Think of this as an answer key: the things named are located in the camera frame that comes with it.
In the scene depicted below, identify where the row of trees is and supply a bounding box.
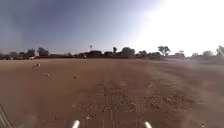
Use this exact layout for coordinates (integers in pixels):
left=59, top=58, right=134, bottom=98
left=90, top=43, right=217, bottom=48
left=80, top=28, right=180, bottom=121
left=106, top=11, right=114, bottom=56
left=0, top=45, right=224, bottom=64

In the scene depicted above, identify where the brown sandy dirt ground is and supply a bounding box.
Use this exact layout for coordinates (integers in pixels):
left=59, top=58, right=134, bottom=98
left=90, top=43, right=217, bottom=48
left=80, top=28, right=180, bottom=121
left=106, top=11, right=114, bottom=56
left=0, top=57, right=224, bottom=128

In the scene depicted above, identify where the robot's own part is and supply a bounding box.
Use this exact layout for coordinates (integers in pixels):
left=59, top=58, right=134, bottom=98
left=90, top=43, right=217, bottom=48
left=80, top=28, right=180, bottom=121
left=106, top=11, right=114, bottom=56
left=144, top=121, right=153, bottom=128
left=71, top=119, right=81, bottom=128

